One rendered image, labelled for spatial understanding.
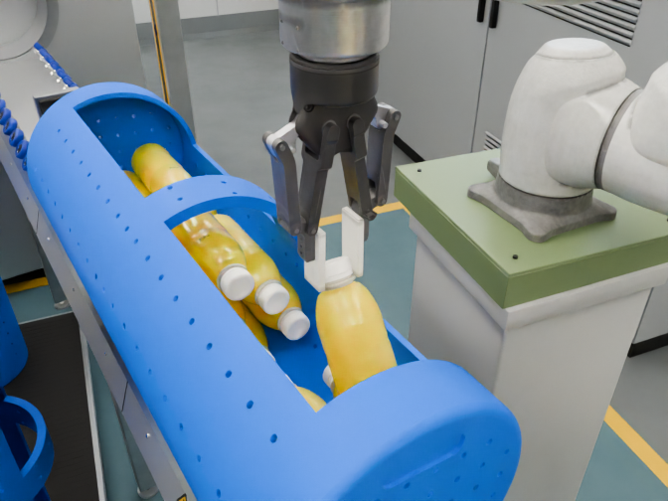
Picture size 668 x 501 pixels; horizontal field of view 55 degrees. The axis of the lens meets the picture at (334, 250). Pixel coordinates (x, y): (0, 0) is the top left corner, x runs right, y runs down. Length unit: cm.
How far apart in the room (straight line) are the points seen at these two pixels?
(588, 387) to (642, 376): 120
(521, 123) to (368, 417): 62
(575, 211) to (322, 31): 67
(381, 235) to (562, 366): 185
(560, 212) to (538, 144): 12
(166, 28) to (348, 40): 132
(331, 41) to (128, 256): 39
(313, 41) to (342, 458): 32
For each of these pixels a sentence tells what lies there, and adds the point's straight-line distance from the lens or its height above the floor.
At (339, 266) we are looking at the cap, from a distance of 65.
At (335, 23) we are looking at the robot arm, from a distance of 51.
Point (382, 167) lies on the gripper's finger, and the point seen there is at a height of 134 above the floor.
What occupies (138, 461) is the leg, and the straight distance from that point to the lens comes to 191.
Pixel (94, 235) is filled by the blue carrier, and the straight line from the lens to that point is 87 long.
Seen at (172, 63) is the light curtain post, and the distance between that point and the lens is 183.
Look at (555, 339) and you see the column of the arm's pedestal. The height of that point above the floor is 89.
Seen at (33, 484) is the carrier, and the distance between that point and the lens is 139.
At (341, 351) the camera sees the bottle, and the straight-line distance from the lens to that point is 65.
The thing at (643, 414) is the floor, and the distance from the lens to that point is 237.
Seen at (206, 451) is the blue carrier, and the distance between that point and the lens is 61.
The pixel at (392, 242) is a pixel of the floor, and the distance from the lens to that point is 291.
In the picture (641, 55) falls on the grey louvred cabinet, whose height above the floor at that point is 101.
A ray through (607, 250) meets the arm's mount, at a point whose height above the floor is 106.
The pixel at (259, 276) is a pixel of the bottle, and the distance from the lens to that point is 84.
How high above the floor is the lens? 163
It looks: 35 degrees down
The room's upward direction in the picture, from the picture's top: straight up
